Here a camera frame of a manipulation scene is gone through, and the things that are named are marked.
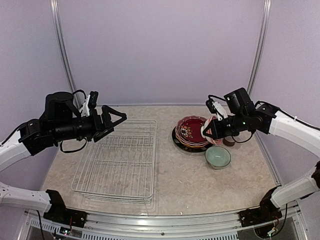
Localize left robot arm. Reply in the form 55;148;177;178
0;91;127;223

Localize right aluminium corner post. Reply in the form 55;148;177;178
247;0;272;96

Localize light green ceramic bowl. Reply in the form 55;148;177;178
205;145;231;170

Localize red patterned white bowl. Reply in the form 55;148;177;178
200;114;223;145

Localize brown cup white base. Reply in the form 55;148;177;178
222;137;236;147

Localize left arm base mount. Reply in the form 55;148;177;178
43;208;88;228

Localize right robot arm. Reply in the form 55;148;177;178
200;87;320;222

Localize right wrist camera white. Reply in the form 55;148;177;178
205;98;228;121

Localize left aluminium corner post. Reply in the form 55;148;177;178
49;0;77;92

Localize aluminium corner post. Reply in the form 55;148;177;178
49;0;77;92
247;0;272;96

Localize light pink plate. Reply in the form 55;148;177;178
172;130;213;149

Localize white wire dish rack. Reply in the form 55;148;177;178
71;119;157;204

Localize black striped rim plate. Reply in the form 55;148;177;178
171;127;213;153

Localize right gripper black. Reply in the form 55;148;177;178
203;111;249;140

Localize yellow polka dot plate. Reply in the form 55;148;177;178
172;138;213;152

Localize dark pink dotted plate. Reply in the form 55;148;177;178
175;115;217;149

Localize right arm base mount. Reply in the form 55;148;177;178
238;207;283;228

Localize aluminium front rail frame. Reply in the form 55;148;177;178
16;201;308;240

